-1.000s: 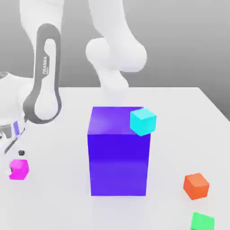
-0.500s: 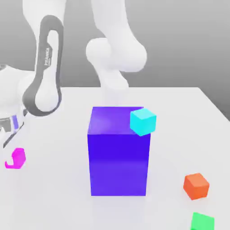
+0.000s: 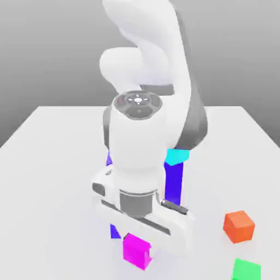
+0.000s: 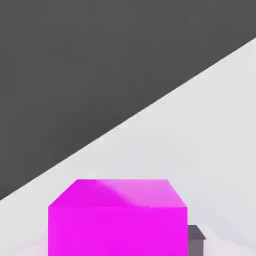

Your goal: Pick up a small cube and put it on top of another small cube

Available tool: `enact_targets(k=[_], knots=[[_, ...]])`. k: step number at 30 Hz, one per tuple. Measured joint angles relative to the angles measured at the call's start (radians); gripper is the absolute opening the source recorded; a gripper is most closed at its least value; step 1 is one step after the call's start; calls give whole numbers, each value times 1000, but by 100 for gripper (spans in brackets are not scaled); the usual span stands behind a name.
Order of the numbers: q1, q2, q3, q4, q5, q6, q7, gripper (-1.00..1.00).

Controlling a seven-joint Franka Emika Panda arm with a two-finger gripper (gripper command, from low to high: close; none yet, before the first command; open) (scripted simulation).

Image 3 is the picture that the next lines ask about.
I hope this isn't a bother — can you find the small cyan cube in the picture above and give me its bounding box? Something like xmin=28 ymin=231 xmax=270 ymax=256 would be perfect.
xmin=164 ymin=148 xmax=190 ymax=166

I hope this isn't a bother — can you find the small green cube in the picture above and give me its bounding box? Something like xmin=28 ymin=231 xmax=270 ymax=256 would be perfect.
xmin=231 ymin=258 xmax=263 ymax=280

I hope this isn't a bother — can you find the small orange cube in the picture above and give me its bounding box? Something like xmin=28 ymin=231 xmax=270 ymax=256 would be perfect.
xmin=223 ymin=210 xmax=256 ymax=244

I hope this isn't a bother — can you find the small magenta cube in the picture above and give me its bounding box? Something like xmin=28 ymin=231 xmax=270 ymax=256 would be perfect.
xmin=122 ymin=232 xmax=153 ymax=271

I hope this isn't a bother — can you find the large blue box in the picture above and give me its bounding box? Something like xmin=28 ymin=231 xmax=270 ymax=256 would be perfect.
xmin=106 ymin=149 xmax=184 ymax=240

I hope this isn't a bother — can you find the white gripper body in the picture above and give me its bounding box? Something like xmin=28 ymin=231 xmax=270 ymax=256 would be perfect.
xmin=97 ymin=197 xmax=195 ymax=257

